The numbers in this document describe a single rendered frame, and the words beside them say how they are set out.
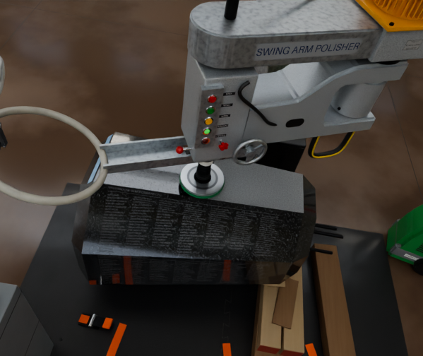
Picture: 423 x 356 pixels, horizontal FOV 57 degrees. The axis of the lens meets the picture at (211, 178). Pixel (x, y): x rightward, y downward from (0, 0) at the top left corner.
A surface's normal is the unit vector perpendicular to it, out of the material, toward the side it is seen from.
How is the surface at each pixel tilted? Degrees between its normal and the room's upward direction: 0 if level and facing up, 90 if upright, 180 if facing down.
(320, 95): 90
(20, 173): 0
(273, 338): 0
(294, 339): 0
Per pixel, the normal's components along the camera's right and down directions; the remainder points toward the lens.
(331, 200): 0.13, -0.63
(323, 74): -0.51, -0.39
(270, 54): 0.29, 0.76
